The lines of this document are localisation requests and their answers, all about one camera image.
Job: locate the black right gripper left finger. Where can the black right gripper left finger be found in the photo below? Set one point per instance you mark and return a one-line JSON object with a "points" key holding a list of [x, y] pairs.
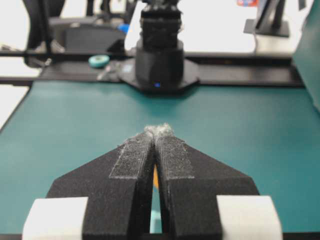
{"points": [[108, 198]]}

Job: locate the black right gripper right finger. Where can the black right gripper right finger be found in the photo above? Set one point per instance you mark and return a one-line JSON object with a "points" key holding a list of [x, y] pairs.
{"points": [[202, 198]]}

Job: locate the orange yellow cup block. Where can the orange yellow cup block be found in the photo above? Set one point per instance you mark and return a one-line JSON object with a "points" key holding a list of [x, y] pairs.
{"points": [[155, 178]]}

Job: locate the black opposite robot arm base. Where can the black opposite robot arm base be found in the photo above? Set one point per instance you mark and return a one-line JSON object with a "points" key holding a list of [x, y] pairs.
{"points": [[159, 65]]}

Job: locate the teal tape roll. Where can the teal tape roll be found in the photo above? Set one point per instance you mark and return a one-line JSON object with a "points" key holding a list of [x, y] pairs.
{"points": [[98, 61]]}

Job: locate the black monitor stand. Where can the black monitor stand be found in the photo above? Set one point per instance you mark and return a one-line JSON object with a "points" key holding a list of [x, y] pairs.
{"points": [[269, 20]]}

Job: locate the black aluminium rail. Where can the black aluminium rail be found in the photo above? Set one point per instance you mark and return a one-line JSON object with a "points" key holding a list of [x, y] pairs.
{"points": [[210, 71]]}

